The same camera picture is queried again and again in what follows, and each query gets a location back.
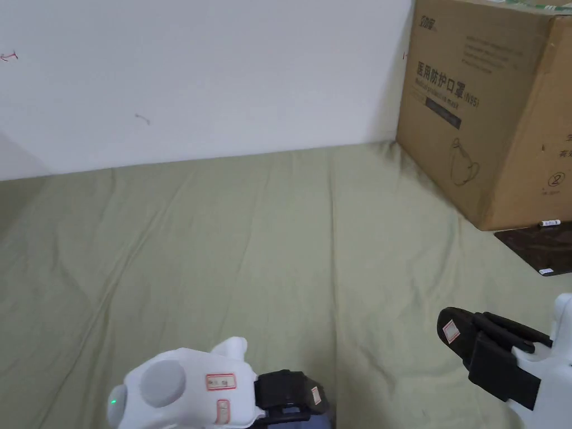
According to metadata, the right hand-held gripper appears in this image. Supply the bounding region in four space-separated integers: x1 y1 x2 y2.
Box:
436 292 572 429

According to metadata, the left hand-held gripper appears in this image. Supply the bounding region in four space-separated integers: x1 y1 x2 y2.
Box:
106 336 332 429

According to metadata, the dark blue garment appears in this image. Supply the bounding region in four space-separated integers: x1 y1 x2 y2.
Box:
267 403 336 429

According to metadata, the dark brown flat board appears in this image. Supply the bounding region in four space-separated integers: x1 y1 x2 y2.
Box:
493 225 572 278

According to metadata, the bed with pale green sheet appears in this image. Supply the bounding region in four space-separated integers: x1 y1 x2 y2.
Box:
0 140 572 429

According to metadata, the large brown cardboard carton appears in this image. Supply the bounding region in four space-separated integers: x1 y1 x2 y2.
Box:
396 0 572 232

